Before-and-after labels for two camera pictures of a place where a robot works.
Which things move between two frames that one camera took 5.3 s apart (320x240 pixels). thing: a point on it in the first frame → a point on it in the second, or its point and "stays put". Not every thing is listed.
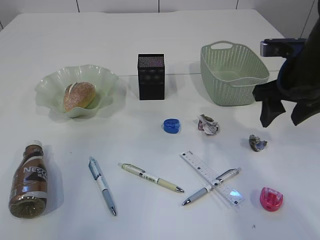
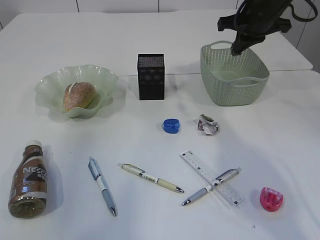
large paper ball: x=207 y=124 stays put
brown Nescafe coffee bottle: x=29 y=189 stays put
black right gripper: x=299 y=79 → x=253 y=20
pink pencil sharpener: x=270 y=199 stays put
